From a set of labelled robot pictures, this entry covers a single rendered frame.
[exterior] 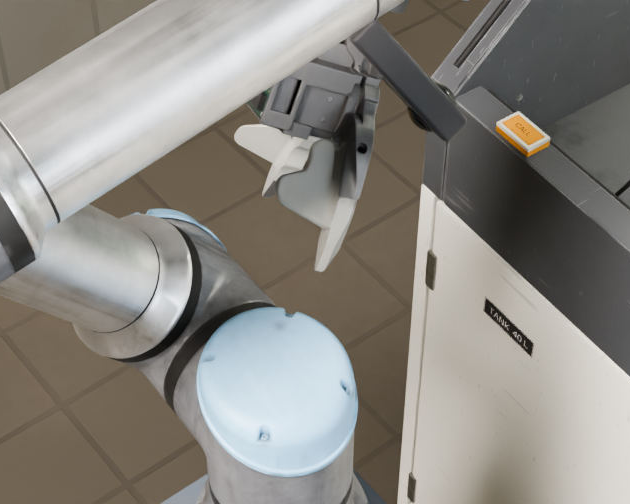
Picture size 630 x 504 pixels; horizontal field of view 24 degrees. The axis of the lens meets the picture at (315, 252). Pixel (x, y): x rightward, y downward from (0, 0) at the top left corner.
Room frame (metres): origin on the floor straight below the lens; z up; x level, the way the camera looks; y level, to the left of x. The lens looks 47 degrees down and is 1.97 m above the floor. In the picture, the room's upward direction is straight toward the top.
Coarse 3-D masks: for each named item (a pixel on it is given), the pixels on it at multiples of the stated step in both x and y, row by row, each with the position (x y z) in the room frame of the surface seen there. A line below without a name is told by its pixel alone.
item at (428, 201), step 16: (432, 208) 1.17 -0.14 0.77; (432, 224) 1.17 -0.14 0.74; (432, 240) 1.17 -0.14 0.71; (416, 256) 1.19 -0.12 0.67; (416, 272) 1.19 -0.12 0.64; (416, 288) 1.19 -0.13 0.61; (416, 304) 1.18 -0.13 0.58; (416, 320) 1.18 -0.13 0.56; (416, 336) 1.18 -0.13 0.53; (416, 352) 1.18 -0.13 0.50; (416, 368) 1.18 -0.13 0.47; (416, 384) 1.17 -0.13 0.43; (416, 400) 1.17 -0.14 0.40; (416, 416) 1.17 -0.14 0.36; (416, 432) 1.17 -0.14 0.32; (400, 464) 1.19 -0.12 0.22; (400, 480) 1.19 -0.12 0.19; (400, 496) 1.18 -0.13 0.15
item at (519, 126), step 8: (512, 120) 1.11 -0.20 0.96; (520, 120) 1.11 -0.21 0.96; (496, 128) 1.11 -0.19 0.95; (512, 128) 1.10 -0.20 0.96; (520, 128) 1.10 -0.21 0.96; (528, 128) 1.10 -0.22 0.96; (504, 136) 1.10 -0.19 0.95; (520, 136) 1.09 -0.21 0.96; (528, 136) 1.09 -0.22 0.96; (536, 136) 1.09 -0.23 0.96; (544, 136) 1.09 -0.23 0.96; (512, 144) 1.09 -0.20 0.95; (528, 144) 1.07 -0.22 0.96; (544, 144) 1.08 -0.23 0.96; (528, 152) 1.07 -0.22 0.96
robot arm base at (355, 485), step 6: (354, 474) 0.69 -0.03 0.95; (354, 480) 0.67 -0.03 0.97; (204, 486) 0.69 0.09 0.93; (210, 486) 0.64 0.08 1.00; (354, 486) 0.66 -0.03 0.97; (360, 486) 0.68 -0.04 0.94; (204, 492) 0.68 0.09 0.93; (210, 492) 0.64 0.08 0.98; (348, 492) 0.64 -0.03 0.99; (354, 492) 0.66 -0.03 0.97; (360, 492) 0.67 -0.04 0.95; (198, 498) 0.68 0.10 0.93; (204, 498) 0.66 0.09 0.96; (210, 498) 0.65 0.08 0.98; (348, 498) 0.64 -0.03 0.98; (354, 498) 0.66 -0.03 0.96; (360, 498) 0.66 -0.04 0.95; (366, 498) 0.68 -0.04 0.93
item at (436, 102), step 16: (368, 32) 0.81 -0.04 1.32; (384, 32) 0.81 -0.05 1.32; (368, 48) 0.81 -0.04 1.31; (384, 48) 0.81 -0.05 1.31; (400, 48) 0.81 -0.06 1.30; (384, 64) 0.80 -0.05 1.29; (400, 64) 0.81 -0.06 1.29; (416, 64) 0.81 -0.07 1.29; (384, 80) 0.82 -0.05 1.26; (400, 80) 0.80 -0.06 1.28; (416, 80) 0.80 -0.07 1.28; (432, 80) 0.81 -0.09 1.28; (400, 96) 0.81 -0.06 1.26; (416, 96) 0.80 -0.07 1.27; (432, 96) 0.80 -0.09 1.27; (448, 96) 0.81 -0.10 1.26; (416, 112) 0.80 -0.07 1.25; (432, 112) 0.80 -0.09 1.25; (448, 112) 0.80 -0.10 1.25; (432, 128) 0.79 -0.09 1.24; (448, 128) 0.80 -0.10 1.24
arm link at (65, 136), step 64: (192, 0) 0.64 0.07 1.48; (256, 0) 0.64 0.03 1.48; (320, 0) 0.65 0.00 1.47; (384, 0) 0.67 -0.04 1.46; (64, 64) 0.60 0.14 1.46; (128, 64) 0.60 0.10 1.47; (192, 64) 0.61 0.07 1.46; (256, 64) 0.62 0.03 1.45; (0, 128) 0.56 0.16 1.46; (64, 128) 0.56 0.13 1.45; (128, 128) 0.57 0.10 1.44; (192, 128) 0.59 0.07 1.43; (0, 192) 0.53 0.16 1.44; (64, 192) 0.55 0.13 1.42; (0, 256) 0.51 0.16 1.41
